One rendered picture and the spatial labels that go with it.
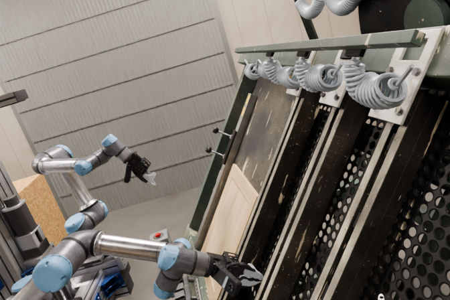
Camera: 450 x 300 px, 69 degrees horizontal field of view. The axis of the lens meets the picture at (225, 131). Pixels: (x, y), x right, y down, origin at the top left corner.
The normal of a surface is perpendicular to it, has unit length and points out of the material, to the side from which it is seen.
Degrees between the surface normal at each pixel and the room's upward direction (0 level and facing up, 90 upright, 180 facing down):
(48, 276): 86
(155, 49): 90
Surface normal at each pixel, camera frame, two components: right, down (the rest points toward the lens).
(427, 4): -0.94, 0.32
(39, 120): 0.04, 0.27
